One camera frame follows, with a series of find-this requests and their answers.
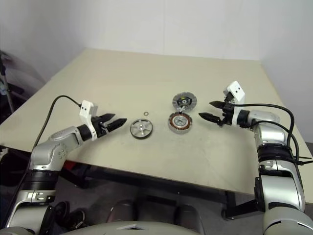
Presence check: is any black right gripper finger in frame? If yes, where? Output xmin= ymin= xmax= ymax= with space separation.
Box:
xmin=198 ymin=112 xmax=222 ymax=124
xmin=208 ymin=100 xmax=227 ymax=110

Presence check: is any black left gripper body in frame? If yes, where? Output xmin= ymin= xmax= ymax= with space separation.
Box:
xmin=92 ymin=115 xmax=110 ymax=138

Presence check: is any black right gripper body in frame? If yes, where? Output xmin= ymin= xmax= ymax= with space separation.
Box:
xmin=219 ymin=93 xmax=237 ymax=127

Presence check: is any silver metal wheel disc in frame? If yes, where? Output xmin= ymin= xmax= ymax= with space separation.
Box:
xmin=129 ymin=117 xmax=154 ymax=141

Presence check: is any silver motor end cover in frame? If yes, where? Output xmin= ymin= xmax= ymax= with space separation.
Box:
xmin=171 ymin=92 xmax=198 ymax=112

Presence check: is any grey motor stator housing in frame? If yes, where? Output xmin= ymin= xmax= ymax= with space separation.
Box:
xmin=167 ymin=110 xmax=194 ymax=135

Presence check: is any dark rounded shape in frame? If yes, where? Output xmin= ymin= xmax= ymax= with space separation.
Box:
xmin=108 ymin=200 xmax=138 ymax=224

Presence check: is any black shoe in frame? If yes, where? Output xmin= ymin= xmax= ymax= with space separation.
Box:
xmin=66 ymin=209 xmax=87 ymax=230
xmin=54 ymin=200 xmax=71 ymax=222

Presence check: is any grey metal stand pole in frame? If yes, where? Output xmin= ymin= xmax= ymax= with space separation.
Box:
xmin=0 ymin=55 xmax=13 ymax=114

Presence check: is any silver robot torso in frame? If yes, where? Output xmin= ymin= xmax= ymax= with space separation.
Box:
xmin=57 ymin=221 xmax=206 ymax=235

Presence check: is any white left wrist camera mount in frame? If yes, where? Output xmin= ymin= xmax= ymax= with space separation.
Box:
xmin=79 ymin=99 xmax=99 ymax=141

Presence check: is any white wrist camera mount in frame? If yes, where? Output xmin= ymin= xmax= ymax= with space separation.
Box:
xmin=79 ymin=99 xmax=99 ymax=141
xmin=226 ymin=80 xmax=246 ymax=126

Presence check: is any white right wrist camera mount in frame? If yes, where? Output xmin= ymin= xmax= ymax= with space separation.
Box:
xmin=226 ymin=80 xmax=246 ymax=126

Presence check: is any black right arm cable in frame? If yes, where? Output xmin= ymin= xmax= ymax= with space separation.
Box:
xmin=232 ymin=103 xmax=313 ymax=167

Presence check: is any black table frame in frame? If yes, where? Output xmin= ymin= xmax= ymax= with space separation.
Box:
xmin=0 ymin=145 xmax=260 ymax=220

